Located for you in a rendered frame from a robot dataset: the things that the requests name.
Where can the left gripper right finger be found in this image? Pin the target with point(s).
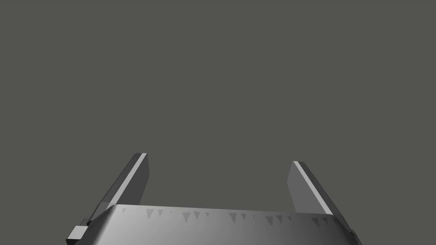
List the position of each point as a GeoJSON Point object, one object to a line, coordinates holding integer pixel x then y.
{"type": "Point", "coordinates": [306, 194]}

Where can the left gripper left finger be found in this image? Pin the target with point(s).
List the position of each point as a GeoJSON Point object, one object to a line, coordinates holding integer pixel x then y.
{"type": "Point", "coordinates": [132, 183]}

